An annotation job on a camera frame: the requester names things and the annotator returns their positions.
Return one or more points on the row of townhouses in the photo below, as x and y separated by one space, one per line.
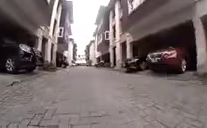
54 33
141 20

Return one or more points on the dark car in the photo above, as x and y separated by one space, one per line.
38 57
134 63

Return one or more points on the pale building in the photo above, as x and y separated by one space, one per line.
81 61

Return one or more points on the black car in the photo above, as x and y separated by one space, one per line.
17 57

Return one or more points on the red car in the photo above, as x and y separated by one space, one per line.
167 58

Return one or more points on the grey brick paved road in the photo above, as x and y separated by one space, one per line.
101 96

